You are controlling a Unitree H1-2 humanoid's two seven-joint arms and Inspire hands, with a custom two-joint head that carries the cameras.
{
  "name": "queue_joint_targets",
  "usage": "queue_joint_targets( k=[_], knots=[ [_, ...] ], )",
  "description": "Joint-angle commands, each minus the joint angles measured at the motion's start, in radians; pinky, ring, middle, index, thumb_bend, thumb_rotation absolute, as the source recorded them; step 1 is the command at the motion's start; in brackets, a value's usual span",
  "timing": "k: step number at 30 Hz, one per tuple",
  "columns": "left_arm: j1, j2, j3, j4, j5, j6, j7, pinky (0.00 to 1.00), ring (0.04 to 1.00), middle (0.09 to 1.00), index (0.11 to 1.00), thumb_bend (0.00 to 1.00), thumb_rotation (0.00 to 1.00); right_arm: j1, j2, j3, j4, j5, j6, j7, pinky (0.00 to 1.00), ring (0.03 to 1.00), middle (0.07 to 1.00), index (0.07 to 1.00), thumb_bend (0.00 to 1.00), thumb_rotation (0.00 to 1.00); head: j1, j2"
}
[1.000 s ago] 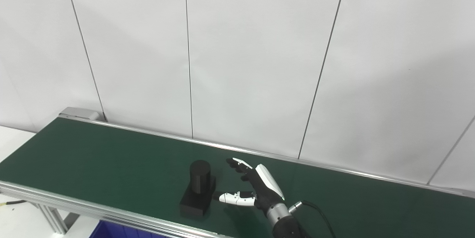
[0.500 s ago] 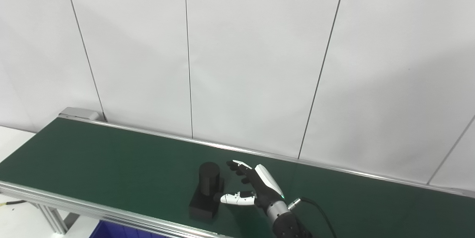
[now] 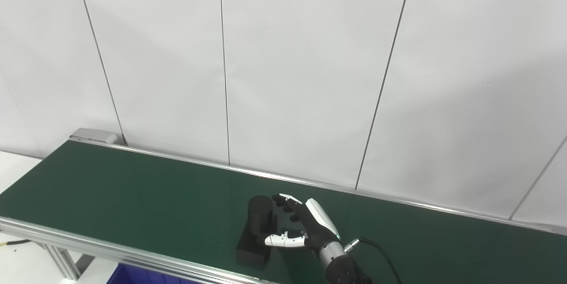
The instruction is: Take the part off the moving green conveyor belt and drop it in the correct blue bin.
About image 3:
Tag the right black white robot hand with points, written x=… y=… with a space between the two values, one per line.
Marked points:
x=314 y=226

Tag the aluminium conveyor leg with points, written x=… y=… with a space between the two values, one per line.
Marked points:
x=62 y=262

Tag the green conveyor belt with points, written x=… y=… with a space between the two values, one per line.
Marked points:
x=110 y=253
x=133 y=195

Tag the black cylinder block part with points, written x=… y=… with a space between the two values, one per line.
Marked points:
x=259 y=217

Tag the blue plastic bin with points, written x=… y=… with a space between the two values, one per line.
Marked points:
x=141 y=276

